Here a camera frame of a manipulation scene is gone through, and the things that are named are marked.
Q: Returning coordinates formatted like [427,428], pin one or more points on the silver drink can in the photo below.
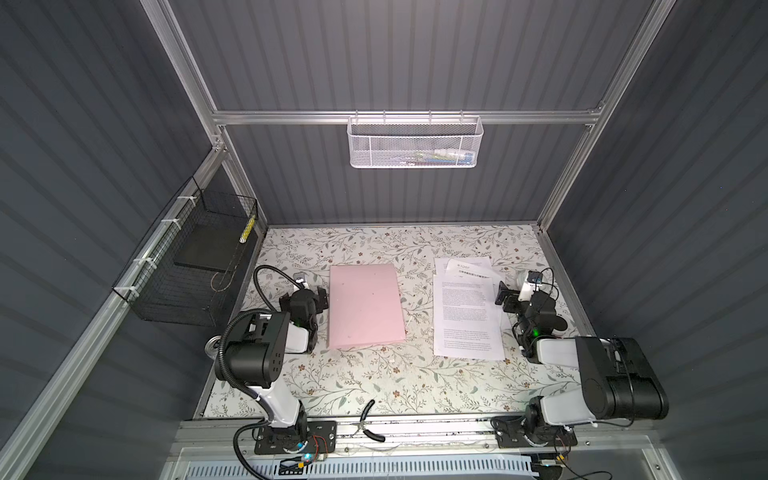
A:
[212,346]

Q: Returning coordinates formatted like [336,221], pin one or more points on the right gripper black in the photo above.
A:
[511,302]

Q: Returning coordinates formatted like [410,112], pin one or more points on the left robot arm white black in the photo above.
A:
[250,353]

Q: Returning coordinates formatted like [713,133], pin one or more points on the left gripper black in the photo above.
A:
[318,299]

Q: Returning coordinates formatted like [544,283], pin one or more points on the black handled pliers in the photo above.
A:
[362,426]

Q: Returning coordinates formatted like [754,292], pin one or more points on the yellow marker in basket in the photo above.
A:
[247,230]

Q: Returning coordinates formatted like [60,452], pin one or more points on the white wire mesh basket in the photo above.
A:
[374,141]

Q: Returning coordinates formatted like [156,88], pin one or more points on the white ventilated cable duct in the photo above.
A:
[402,467]

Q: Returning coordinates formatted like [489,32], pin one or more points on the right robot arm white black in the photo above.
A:
[617,384]

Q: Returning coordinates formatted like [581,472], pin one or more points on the black wire mesh basket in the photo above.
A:
[157,290]

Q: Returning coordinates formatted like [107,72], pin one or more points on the white paper sheet underneath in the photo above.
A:
[469,267]

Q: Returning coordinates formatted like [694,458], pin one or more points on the pink file folder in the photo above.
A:
[364,306]

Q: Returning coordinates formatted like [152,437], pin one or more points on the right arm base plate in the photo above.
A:
[519,432]

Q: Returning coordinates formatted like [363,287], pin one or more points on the pens in white basket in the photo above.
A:
[437,158]

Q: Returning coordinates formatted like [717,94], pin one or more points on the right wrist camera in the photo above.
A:
[531,282]

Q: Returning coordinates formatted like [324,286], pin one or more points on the printed white paper sheet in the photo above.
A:
[466,320]

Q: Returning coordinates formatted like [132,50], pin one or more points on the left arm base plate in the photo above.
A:
[319,438]

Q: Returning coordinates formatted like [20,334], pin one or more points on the black pad in basket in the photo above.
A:
[214,249]

